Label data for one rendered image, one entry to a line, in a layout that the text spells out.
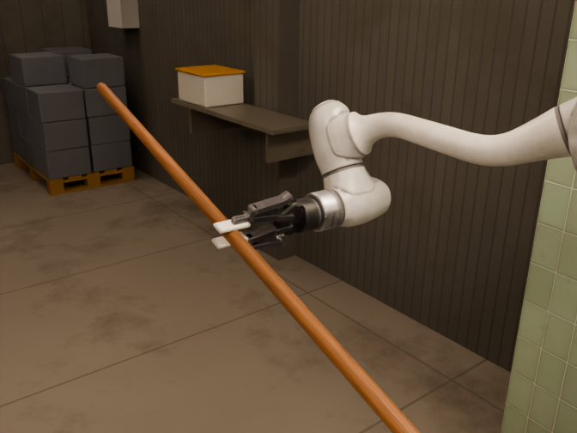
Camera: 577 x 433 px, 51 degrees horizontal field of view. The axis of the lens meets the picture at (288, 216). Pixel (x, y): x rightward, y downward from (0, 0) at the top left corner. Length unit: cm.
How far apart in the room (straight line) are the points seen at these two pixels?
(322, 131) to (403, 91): 221
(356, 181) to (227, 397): 201
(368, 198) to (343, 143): 13
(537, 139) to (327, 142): 44
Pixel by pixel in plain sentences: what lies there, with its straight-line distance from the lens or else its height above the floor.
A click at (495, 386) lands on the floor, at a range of 343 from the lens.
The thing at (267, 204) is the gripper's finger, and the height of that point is 153.
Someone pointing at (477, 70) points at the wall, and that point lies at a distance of 324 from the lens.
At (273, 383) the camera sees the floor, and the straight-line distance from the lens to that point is 325.
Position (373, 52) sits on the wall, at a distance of 370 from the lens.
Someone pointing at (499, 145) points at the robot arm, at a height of 166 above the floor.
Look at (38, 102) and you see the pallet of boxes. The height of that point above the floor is 90.
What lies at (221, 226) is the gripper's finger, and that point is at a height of 150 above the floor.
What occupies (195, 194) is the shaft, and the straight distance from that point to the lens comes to 132.
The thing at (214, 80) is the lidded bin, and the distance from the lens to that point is 433.
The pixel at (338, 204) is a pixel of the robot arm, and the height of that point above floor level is 150.
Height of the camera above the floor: 195
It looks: 21 degrees down
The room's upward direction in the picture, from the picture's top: 1 degrees clockwise
